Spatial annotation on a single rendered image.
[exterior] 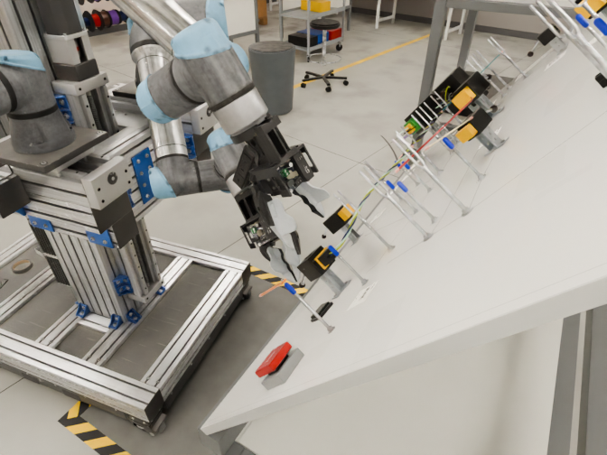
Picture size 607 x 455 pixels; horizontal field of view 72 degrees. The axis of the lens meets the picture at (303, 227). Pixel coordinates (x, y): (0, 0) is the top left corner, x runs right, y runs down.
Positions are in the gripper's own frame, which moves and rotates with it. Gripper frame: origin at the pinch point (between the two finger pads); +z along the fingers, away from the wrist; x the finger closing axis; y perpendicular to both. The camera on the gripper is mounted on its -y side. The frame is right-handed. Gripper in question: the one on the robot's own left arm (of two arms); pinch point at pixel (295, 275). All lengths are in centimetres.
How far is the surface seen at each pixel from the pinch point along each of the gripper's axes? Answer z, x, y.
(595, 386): 41, 40, -1
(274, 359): 10.9, 1.6, 27.6
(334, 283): 5.2, 8.6, 6.2
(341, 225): -7.7, 8.6, -25.7
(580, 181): 7, 43, 40
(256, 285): -13, -71, -128
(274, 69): -198, -32, -281
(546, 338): 41, 39, -35
